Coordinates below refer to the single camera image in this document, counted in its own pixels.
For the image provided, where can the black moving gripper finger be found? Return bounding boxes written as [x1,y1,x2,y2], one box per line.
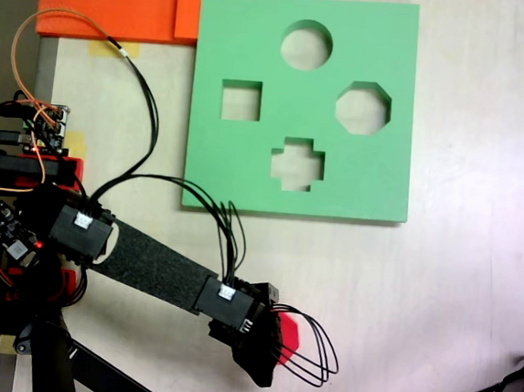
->
[226,344,277,389]

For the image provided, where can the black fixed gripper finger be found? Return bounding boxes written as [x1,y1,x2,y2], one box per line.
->
[251,280,283,309]

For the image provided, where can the red octagonal pillar block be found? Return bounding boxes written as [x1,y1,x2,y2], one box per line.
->
[273,311,303,369]

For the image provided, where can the small yellow tape piece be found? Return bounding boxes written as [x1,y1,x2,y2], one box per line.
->
[65,131,90,160]
[0,333,19,357]

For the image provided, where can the green shape sorter board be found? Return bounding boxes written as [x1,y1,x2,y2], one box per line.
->
[180,0,427,228]

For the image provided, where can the green circuit board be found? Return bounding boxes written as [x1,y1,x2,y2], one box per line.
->
[20,101,73,156]

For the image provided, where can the black circuit board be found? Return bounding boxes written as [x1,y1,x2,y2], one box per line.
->
[0,199,47,264]

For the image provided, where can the small orange foam board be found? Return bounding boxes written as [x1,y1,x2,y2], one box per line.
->
[173,0,252,48]

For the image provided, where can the wide yellow tape piece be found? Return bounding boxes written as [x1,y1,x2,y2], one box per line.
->
[87,37,143,61]

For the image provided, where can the black arm wire bundle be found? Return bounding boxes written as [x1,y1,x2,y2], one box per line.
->
[78,169,254,296]

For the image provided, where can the black gripper wire loops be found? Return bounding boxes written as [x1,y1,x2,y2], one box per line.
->
[263,302,345,389]

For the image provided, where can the orange and black servo cable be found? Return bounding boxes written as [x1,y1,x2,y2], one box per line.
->
[0,4,169,227]

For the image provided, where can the black USB cable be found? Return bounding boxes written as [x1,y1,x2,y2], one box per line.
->
[0,129,34,147]

